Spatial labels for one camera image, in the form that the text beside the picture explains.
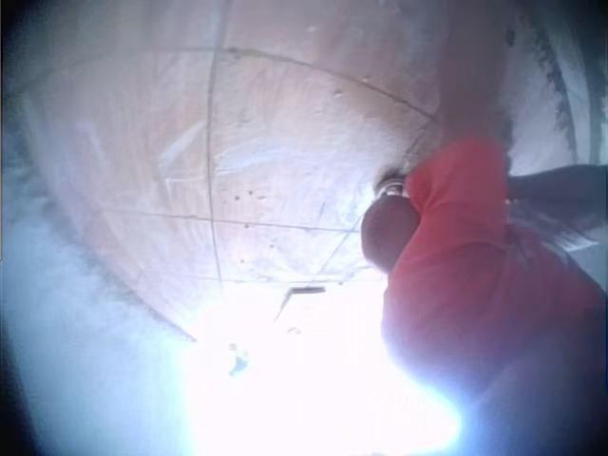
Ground dark angled metal strip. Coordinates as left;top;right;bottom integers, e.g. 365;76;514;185
272;285;327;323

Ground person's legs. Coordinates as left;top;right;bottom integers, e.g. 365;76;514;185
359;171;422;275

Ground small blue scrap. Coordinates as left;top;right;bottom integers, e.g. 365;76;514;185
227;343;250;378

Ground dark wide brush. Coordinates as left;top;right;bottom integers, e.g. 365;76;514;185
506;162;608;254

